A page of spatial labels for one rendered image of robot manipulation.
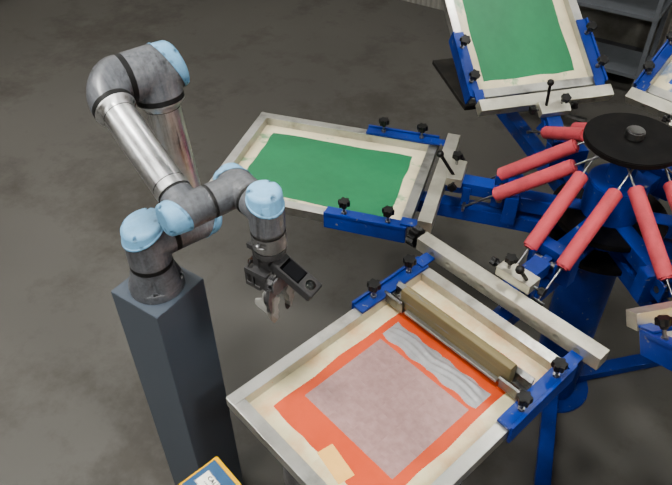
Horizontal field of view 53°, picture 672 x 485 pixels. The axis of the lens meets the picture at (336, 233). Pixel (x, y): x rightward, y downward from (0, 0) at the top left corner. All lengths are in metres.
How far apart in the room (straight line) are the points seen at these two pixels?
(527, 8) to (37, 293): 2.77
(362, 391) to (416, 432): 0.19
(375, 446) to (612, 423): 1.59
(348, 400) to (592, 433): 1.50
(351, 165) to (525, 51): 0.90
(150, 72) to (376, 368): 1.02
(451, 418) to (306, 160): 1.28
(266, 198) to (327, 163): 1.41
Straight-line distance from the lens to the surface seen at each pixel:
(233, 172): 1.44
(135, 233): 1.76
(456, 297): 2.15
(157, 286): 1.85
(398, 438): 1.86
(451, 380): 1.98
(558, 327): 2.06
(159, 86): 1.63
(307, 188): 2.59
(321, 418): 1.89
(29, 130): 5.17
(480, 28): 3.05
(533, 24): 3.14
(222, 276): 3.64
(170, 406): 2.22
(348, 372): 1.98
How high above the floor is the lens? 2.54
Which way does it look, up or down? 41 degrees down
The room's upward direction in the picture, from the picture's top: 1 degrees counter-clockwise
